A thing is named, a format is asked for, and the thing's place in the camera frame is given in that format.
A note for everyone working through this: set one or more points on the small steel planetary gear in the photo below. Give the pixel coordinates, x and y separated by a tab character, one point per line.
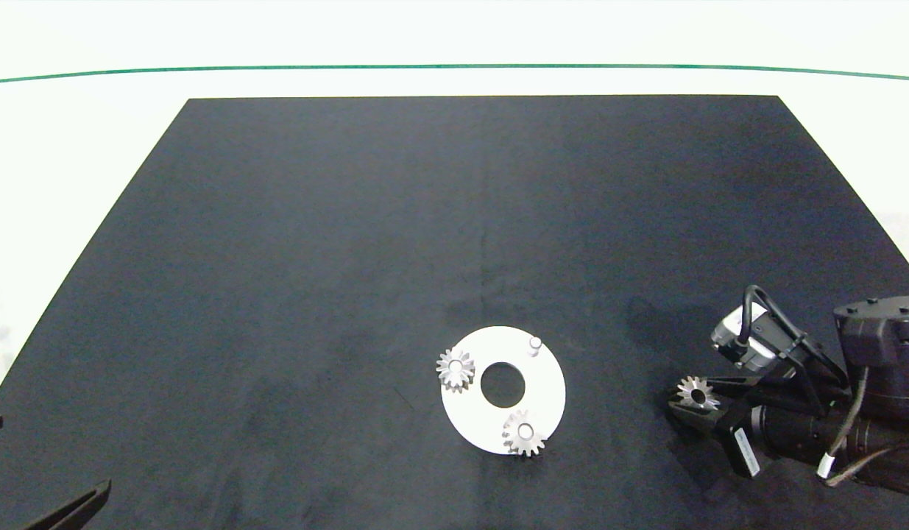
444	366
707	400
537	434

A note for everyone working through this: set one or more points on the round white carrier plate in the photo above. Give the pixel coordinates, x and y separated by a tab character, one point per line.
550	390

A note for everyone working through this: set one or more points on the black table mat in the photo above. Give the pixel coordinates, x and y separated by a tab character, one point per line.
351	221

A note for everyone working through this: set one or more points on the green tape line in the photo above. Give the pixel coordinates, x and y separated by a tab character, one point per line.
454	65

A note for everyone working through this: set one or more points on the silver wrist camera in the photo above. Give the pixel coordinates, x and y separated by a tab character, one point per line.
756	346

